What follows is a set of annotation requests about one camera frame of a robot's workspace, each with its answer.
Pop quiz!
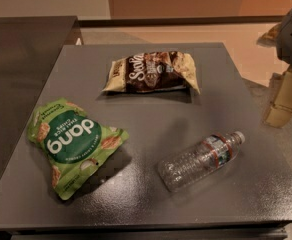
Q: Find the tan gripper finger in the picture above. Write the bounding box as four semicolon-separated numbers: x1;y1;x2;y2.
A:
263;65;292;128

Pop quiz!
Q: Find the clear plastic water bottle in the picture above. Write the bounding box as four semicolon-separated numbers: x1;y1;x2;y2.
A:
158;131;245;192

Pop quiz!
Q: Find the brown white snack bag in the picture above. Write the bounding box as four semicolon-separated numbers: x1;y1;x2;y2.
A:
104;51;200;93

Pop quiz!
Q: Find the green dang chips bag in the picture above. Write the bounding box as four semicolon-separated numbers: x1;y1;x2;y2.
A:
27;98;129;201

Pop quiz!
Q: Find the dark grey side table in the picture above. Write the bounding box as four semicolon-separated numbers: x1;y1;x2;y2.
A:
0;16;83;179

